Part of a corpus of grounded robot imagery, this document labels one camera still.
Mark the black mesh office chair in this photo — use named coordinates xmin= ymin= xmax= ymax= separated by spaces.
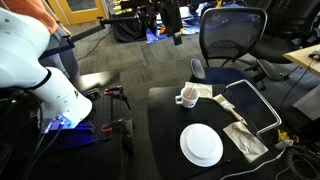
xmin=190 ymin=7 xmax=282 ymax=84

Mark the black computer mouse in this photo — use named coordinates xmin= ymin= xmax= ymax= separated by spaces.
xmin=309 ymin=48 xmax=320 ymax=61

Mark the black tripod pole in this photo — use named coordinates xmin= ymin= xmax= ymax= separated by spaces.
xmin=40 ymin=15 xmax=140 ymax=59

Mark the wooden handled paint brush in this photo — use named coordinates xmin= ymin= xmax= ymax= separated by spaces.
xmin=213 ymin=94 xmax=247 ymax=125

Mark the white round plate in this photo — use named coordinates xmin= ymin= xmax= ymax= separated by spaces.
xmin=180 ymin=123 xmax=223 ymax=167

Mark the lower red black clamp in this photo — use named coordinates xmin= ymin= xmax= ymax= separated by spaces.
xmin=101 ymin=119 xmax=133 ymax=148

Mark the chrome metal bar frame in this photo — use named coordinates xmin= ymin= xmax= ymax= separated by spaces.
xmin=224 ymin=79 xmax=282 ymax=135

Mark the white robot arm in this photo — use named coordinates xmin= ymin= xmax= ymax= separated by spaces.
xmin=0 ymin=8 xmax=92 ymax=129

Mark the orange marker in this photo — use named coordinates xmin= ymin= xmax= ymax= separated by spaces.
xmin=187 ymin=85 xmax=194 ymax=100

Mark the yellow door frame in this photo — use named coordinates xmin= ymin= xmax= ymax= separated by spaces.
xmin=48 ymin=0 xmax=107 ymax=25

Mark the person in orange shirt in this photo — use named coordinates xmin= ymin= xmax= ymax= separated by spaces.
xmin=0 ymin=0 xmax=80 ymax=78

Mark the yellow black tool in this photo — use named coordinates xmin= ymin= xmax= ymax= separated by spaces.
xmin=277 ymin=129 xmax=300 ymax=143

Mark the light wooden desk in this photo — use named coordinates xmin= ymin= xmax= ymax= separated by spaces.
xmin=284 ymin=44 xmax=320 ymax=77

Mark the red black clamp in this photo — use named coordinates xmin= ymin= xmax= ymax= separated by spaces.
xmin=101 ymin=119 xmax=133 ymax=148
xmin=103 ymin=85 xmax=131 ymax=109

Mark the white ceramic mug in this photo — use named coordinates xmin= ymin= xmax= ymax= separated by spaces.
xmin=175 ymin=87 xmax=199 ymax=109

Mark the beige folded napkin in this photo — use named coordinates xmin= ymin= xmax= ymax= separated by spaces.
xmin=185 ymin=82 xmax=213 ymax=99

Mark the white cable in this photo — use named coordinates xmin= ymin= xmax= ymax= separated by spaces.
xmin=219 ymin=139 xmax=294 ymax=180

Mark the upper red black clamp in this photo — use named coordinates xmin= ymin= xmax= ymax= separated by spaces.
xmin=103 ymin=85 xmax=131 ymax=109

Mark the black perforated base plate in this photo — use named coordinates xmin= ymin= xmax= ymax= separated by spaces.
xmin=41 ymin=88 xmax=112 ymax=149

